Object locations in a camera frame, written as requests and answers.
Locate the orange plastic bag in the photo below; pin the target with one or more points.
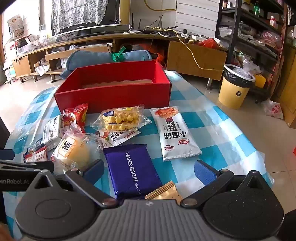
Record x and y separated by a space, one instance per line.
160 59

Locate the black bin bag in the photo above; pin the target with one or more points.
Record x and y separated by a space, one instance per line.
227 76

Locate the clear packet of yellow puffs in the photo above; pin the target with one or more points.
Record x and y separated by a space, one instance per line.
118 119

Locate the small red and white packet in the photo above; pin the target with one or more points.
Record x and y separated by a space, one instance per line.
37 155

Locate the small white snack packet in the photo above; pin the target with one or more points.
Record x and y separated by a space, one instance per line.
53 129

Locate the blue wafer biscuit packet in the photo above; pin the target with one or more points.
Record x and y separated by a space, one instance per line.
131 171

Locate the printed paper bag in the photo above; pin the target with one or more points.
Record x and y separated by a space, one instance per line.
15 25

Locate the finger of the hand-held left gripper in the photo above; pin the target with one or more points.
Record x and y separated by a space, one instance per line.
27 166
7 154

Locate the wooden television stand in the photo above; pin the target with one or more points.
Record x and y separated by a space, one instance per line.
97 38

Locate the white paper bag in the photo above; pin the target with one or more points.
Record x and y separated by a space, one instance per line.
41 68

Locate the yellow trash bin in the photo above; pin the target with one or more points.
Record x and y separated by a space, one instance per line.
231 92

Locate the red snack packet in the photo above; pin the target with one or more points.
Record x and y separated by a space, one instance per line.
77 115

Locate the black shelf rack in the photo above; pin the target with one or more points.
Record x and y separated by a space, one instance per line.
238 30

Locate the yellow carton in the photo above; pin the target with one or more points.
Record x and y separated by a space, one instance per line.
260 81

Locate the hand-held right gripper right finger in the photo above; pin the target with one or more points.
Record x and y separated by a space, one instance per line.
204 172

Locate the black router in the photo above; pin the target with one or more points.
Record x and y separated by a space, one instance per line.
148 29

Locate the red plastic bag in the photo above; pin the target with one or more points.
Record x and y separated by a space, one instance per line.
208 42

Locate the white lace cloth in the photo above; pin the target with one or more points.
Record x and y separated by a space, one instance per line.
76 11

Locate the rolled blue blanket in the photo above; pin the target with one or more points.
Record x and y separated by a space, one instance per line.
92 60

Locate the television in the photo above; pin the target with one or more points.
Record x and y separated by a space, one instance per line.
116 11

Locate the clear packet of yellow cake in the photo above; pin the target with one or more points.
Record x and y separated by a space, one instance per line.
74 150

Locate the gold snack packet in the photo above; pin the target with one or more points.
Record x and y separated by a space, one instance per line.
166 192

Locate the white plastic bag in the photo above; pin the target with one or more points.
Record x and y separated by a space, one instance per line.
272 109

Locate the white spicy strips packet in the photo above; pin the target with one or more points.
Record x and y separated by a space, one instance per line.
175 139

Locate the red cardboard box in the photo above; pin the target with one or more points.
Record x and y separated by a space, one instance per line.
115 99

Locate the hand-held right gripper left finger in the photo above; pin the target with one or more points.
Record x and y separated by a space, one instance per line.
94 169

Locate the white packet with red print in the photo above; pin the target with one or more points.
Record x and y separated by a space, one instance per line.
115 139

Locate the white ribbed board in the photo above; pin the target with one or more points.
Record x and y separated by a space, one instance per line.
196 16

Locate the dark wicker basket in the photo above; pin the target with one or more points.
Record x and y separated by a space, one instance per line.
23 42

